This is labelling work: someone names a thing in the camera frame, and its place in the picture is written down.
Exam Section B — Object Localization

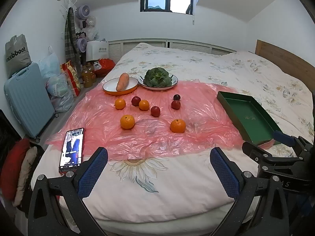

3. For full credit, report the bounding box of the green tray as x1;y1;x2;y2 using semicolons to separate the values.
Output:
217;91;282;146

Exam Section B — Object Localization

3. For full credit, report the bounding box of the blue-rimmed white plate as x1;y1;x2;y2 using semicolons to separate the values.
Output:
138;74;178;90

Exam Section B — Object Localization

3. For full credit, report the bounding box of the white louvred radiator cover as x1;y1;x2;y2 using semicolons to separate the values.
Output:
108;39;237;63

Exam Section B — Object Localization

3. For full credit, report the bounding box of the clear plastic bag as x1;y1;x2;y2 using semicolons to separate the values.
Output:
85;16;100;41

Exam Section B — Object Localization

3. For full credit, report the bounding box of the orange rice bag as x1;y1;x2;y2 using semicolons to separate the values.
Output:
61;60;82;97

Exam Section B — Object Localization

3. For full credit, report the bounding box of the beige cushion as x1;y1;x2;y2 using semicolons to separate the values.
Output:
12;146;38;207

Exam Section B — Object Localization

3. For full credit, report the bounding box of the black panel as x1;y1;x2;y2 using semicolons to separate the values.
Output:
0;109;22;153

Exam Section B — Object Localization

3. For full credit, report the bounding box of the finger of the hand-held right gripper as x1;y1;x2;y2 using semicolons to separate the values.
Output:
273;130;315;161
242;141;276;164

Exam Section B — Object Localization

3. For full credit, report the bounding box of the light blue suitcase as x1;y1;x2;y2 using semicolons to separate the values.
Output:
4;62;59;143

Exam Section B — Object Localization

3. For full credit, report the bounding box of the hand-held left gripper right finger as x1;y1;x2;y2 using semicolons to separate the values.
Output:
210;147;289;236

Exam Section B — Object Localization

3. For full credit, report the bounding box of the purple fan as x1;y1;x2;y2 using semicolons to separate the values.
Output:
75;4;92;20
76;38;88;52

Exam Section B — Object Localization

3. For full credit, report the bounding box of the red cushion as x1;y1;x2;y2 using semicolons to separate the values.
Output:
0;138;31;201

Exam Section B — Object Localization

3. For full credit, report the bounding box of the green bok choy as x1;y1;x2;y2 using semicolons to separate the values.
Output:
143;67;173;88

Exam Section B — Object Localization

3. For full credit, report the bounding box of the floral bed cover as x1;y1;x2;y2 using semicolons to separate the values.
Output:
30;42;315;229

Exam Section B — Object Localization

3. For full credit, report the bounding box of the plaid scarf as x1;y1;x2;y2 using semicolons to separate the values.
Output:
64;7;79;64

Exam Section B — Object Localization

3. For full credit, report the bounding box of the wooden headboard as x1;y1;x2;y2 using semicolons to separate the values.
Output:
255;39;315;74

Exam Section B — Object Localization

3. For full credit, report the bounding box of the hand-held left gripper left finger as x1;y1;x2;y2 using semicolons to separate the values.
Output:
28;147;109;236

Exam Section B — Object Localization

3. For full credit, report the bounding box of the black smartphone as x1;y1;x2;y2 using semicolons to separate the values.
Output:
58;128;85;173

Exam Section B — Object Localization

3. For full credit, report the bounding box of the white paper bag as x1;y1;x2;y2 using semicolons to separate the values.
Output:
86;39;109;62

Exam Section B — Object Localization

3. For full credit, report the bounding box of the pale blue plastic bag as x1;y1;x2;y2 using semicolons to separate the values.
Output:
47;74;74;113
38;45;62;79

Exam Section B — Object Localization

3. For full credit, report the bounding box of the carrot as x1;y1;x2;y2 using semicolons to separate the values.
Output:
116;73;130;92

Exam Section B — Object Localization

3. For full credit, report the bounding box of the red plastic bag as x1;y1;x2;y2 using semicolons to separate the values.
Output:
95;58;116;78

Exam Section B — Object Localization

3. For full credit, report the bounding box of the pink plastic sheet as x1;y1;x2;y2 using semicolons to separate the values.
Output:
45;80;271;161

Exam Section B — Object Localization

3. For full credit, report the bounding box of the grey shopping bag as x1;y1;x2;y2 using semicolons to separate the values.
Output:
5;34;32;79

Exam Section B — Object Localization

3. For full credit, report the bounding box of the orange plate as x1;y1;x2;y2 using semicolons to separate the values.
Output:
103;77;139;96

